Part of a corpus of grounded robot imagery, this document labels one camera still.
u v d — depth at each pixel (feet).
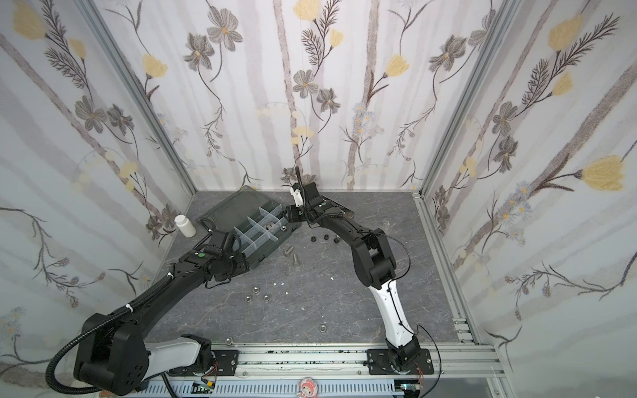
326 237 3.42
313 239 3.42
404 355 2.10
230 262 2.41
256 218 3.48
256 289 2.90
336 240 3.35
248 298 2.83
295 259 3.15
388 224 3.42
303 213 2.82
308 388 2.21
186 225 3.24
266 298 2.87
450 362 2.49
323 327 2.63
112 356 1.31
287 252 3.23
